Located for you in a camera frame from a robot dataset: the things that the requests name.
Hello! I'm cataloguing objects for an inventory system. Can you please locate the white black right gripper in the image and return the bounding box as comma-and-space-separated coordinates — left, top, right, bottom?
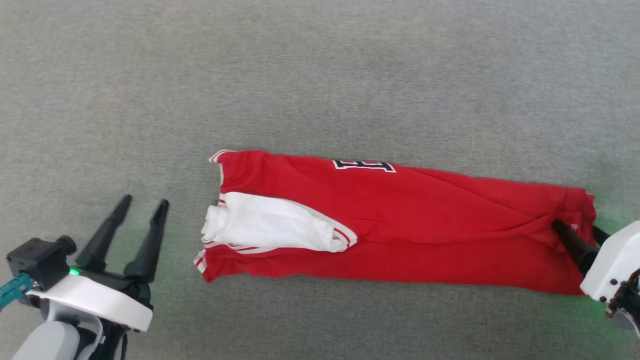
552, 219, 640, 303

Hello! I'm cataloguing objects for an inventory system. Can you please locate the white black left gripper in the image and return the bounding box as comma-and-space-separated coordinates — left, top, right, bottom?
27, 194, 170, 333

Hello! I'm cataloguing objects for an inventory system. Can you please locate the red and white jersey garment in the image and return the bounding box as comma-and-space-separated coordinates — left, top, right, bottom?
194, 149, 598, 296

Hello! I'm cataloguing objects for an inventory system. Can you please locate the grey fabric sofa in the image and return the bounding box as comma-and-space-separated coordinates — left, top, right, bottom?
0, 0, 640, 360

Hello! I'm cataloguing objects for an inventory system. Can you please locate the teal cable connector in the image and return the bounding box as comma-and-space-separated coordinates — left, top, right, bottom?
0, 272, 35, 311

